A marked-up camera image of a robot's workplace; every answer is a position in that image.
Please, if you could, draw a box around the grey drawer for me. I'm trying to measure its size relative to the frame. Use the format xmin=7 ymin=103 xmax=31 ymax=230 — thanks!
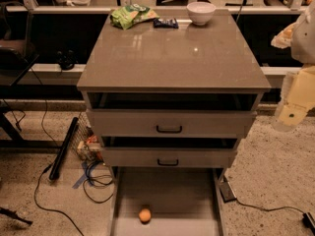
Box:
xmin=108 ymin=167 xmax=227 ymax=236
xmin=101 ymin=148 xmax=237 ymax=168
xmin=87 ymin=109 xmax=256 ymax=138

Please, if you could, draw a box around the black power adapter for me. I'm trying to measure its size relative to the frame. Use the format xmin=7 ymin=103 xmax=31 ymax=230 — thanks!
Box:
xmin=220 ymin=182 xmax=236 ymax=203

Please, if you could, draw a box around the grey middle drawer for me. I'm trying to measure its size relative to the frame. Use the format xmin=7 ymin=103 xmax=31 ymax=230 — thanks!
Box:
xmin=101 ymin=148 xmax=237 ymax=168

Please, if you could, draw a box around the orange fruit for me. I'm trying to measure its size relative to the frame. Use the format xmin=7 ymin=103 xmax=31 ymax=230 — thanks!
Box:
xmin=139 ymin=208 xmax=152 ymax=223

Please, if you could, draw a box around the grey drawer cabinet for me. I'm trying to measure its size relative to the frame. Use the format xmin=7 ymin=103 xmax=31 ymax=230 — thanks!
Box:
xmin=76 ymin=7 xmax=273 ymax=169

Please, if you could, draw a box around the black bar on floor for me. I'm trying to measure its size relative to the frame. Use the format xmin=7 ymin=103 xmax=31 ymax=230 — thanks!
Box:
xmin=49 ymin=117 xmax=79 ymax=181

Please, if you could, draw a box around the small cluttered box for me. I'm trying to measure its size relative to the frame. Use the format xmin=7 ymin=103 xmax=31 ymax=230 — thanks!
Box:
xmin=76 ymin=135 xmax=102 ymax=161

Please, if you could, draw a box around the black floor cable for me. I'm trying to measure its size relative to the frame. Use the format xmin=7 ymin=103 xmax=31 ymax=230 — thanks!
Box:
xmin=33 ymin=162 xmax=86 ymax=236

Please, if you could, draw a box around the black round device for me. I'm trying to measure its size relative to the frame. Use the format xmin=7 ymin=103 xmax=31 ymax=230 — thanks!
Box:
xmin=57 ymin=50 xmax=77 ymax=71

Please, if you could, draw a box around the dark blue snack packet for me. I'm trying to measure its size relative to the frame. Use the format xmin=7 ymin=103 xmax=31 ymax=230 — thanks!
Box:
xmin=154 ymin=19 xmax=179 ymax=29

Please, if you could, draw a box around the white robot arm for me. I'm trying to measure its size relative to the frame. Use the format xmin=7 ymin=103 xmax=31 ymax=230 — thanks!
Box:
xmin=271 ymin=2 xmax=315 ymax=132

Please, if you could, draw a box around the grey top drawer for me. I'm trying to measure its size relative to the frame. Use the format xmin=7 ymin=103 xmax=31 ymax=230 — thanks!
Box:
xmin=87 ymin=109 xmax=256 ymax=138

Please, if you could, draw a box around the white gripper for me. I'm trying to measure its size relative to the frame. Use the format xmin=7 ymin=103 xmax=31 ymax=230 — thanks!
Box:
xmin=271 ymin=23 xmax=315 ymax=132

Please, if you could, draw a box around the black plug block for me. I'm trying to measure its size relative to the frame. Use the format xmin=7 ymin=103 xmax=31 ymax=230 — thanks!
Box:
xmin=302 ymin=212 xmax=315 ymax=235

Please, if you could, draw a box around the grey bottom drawer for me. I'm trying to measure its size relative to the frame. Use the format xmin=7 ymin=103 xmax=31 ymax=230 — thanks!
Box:
xmin=108 ymin=167 xmax=227 ymax=236

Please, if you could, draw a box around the green snack bag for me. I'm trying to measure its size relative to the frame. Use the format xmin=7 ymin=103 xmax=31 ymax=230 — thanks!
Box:
xmin=110 ymin=4 xmax=159 ymax=30

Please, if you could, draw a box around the black chair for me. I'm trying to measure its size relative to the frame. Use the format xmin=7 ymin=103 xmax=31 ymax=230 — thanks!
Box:
xmin=0 ymin=1 xmax=39 ymax=87

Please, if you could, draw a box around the white ceramic bowl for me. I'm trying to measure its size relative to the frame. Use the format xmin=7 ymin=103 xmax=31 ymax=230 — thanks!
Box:
xmin=187 ymin=2 xmax=217 ymax=26

